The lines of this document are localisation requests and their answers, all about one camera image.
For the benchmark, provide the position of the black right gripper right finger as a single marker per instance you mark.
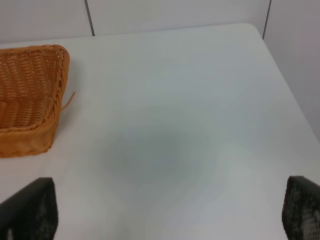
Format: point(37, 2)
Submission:
point(301, 209)

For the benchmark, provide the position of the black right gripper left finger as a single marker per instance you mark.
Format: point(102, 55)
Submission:
point(31, 213)

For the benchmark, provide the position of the orange woven wicker basket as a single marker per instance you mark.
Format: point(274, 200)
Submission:
point(33, 81)

